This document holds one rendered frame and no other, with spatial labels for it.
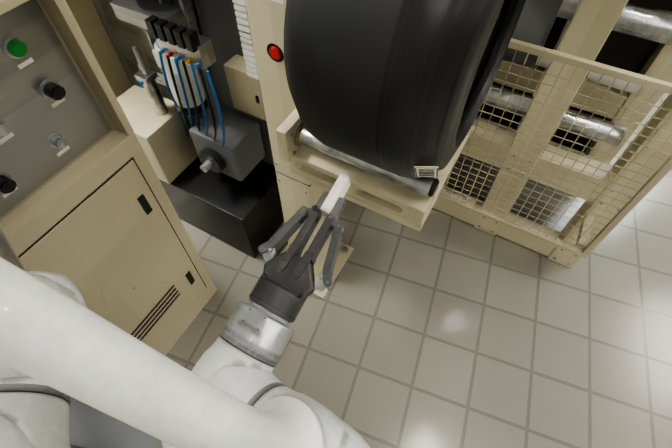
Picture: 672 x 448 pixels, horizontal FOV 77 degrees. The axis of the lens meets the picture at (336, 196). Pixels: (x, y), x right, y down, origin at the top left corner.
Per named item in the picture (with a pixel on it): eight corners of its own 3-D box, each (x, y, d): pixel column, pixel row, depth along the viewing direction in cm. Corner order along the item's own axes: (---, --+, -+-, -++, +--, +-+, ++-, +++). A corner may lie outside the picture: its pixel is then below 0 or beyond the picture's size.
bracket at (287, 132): (279, 158, 103) (274, 129, 95) (355, 71, 124) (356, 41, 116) (290, 163, 102) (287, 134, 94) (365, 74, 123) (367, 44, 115)
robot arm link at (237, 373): (244, 343, 66) (307, 384, 59) (186, 442, 61) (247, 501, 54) (200, 324, 58) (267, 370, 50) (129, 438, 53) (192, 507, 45)
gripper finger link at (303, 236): (290, 278, 64) (282, 274, 65) (323, 216, 68) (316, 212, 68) (284, 272, 61) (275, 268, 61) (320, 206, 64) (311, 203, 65)
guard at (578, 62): (358, 164, 175) (369, 1, 119) (360, 161, 176) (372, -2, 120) (584, 258, 148) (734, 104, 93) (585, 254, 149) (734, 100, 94)
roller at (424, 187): (292, 138, 99) (300, 121, 99) (298, 143, 103) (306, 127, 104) (431, 196, 89) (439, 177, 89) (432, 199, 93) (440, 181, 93)
